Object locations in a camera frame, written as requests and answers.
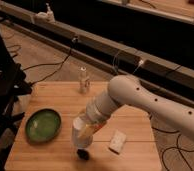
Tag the green round plate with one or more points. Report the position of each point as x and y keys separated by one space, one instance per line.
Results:
x=42 y=126

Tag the grey metal rail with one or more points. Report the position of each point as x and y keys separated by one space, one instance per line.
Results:
x=156 y=47

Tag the white sponge block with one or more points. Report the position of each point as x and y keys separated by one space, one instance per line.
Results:
x=117 y=142

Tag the white ceramic cup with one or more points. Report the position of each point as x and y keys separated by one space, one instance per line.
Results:
x=78 y=141

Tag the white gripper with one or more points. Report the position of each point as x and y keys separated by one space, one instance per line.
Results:
x=91 y=127

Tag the white object on rail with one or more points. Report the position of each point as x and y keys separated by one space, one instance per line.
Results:
x=48 y=15

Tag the black eraser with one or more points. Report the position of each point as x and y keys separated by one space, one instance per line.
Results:
x=83 y=154

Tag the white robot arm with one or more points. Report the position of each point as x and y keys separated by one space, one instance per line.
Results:
x=127 y=90

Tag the small clear bottle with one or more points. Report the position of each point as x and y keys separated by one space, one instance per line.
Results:
x=84 y=80

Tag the black chair frame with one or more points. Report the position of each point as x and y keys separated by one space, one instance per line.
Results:
x=12 y=84

